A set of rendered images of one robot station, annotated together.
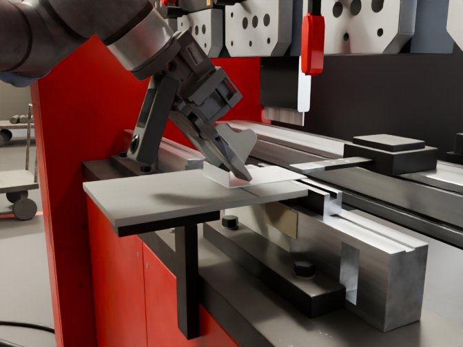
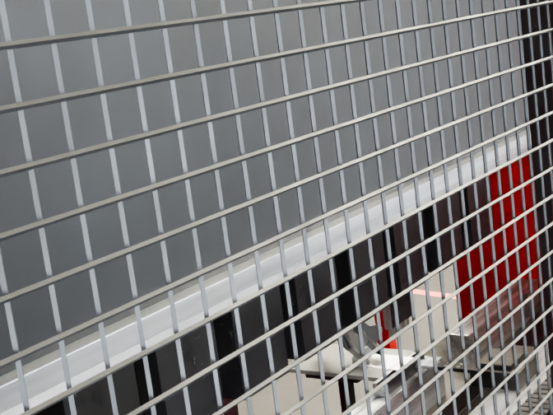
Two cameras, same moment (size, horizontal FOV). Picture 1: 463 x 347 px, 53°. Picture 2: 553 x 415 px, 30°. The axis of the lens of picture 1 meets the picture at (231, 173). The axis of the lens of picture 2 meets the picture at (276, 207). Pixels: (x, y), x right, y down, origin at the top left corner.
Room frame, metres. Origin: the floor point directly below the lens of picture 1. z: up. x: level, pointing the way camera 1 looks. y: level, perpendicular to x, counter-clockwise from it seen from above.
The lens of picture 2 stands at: (-0.54, -1.97, 1.82)
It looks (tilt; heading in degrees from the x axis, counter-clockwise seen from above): 11 degrees down; 63
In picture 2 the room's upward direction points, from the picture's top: 7 degrees counter-clockwise
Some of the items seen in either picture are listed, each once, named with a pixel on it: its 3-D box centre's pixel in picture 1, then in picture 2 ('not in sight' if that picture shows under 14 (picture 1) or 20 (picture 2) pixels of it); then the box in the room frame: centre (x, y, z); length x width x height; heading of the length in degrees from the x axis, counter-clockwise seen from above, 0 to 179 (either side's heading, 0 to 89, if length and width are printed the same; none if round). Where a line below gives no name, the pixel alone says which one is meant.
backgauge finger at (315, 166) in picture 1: (357, 156); (471, 365); (0.78, -0.22, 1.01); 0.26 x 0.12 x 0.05; 118
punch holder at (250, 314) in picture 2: not in sight; (243, 340); (0.18, -0.35, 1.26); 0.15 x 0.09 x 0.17; 28
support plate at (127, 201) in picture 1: (192, 188); (347, 361); (0.62, 0.05, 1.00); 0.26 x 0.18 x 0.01; 118
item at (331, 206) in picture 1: (289, 186); (399, 374); (0.67, -0.09, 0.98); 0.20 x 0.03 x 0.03; 28
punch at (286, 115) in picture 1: (283, 89); (397, 310); (0.69, -0.08, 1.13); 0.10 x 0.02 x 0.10; 28
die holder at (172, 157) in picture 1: (160, 159); (496, 321); (1.17, 0.18, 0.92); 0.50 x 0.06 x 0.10; 28
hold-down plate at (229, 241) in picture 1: (262, 257); not in sight; (0.63, -0.04, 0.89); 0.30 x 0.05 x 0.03; 28
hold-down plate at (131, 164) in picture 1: (134, 169); not in sight; (1.19, 0.26, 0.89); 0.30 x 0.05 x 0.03; 28
